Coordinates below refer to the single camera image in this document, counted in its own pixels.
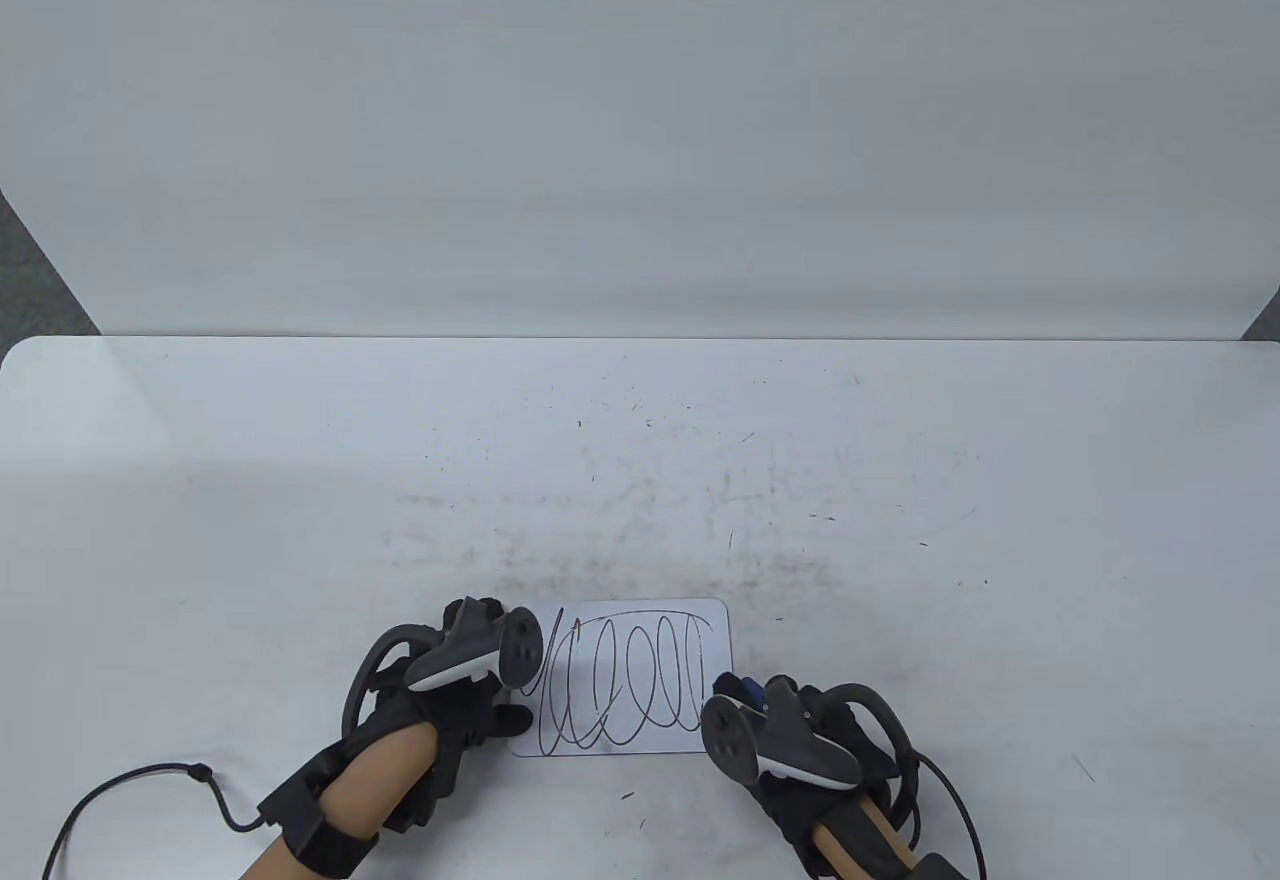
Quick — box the black left wrist strap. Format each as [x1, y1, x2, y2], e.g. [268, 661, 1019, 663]
[288, 813, 383, 878]

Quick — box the black cable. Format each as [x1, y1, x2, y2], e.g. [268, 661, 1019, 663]
[43, 763, 269, 880]
[896, 748, 993, 880]

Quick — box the person's right forearm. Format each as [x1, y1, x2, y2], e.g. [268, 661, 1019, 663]
[808, 788, 918, 880]

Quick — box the grey hand controller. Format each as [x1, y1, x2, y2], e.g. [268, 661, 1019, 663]
[699, 684, 923, 793]
[343, 604, 547, 747]

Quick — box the person's left forearm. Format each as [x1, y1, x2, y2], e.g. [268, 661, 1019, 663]
[238, 725, 442, 880]

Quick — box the white scribbled drawing card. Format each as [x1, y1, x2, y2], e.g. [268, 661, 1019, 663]
[510, 598, 735, 758]

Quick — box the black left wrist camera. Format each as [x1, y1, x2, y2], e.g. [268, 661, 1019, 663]
[256, 765, 336, 836]

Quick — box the person's left hand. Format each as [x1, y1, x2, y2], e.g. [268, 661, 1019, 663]
[338, 597, 535, 801]

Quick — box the person's right hand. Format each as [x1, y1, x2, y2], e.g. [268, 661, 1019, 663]
[710, 673, 903, 856]

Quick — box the grey right hand controller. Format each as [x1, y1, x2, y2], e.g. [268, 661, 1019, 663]
[699, 684, 923, 793]

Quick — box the white backdrop sheet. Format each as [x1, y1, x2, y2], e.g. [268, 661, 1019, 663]
[0, 0, 1280, 343]

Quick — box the black right cable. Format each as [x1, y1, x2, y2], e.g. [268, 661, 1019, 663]
[896, 748, 993, 880]

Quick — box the grey left hand controller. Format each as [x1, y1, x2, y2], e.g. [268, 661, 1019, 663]
[343, 604, 547, 747]

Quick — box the black left cable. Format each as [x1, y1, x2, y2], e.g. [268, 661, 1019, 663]
[43, 763, 269, 880]

